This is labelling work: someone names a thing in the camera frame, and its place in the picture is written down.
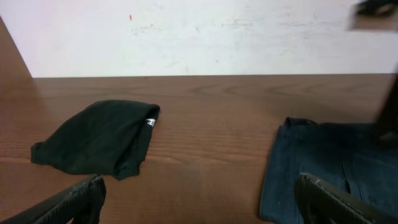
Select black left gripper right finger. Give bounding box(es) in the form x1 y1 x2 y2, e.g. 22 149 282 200
294 172 397 224

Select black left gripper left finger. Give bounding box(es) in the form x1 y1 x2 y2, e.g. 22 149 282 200
1 175 106 224

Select dark blue shorts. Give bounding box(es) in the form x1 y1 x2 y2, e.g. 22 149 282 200
259 118 397 223

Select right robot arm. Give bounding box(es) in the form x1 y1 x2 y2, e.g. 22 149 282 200
376 72 397 147

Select folded black cloth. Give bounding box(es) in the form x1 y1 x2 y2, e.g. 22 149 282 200
31 100 160 180

